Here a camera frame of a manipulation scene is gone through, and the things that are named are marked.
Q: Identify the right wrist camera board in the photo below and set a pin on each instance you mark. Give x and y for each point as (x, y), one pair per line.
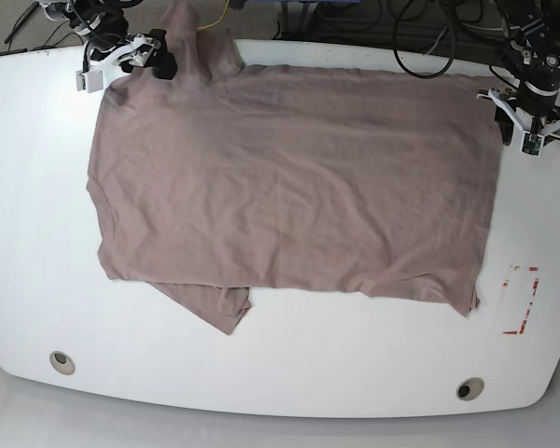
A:
(90, 81)

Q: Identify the red tape rectangle marking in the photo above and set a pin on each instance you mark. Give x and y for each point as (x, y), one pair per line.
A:
(518, 293)

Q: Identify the table grommet hole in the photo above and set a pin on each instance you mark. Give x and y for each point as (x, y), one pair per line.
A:
(470, 389)
(62, 363)

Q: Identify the mauve t-shirt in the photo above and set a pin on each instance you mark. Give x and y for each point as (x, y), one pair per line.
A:
(233, 176)

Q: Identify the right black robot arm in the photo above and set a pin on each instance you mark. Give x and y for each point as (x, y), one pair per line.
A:
(103, 28)

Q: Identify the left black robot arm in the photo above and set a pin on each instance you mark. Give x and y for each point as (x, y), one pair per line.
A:
(532, 56)

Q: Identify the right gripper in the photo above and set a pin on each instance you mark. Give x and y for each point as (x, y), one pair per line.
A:
(149, 50)

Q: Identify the left table grommet hole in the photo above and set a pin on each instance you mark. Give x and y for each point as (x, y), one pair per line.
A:
(62, 363)

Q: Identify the right table grommet hole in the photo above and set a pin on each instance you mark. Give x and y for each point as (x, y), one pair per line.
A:
(470, 389)

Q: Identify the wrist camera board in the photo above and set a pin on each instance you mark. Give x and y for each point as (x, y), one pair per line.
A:
(532, 144)
(90, 81)

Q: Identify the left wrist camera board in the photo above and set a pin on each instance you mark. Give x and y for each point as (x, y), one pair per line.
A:
(532, 144)

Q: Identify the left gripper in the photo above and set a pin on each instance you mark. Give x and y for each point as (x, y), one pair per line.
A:
(507, 118)

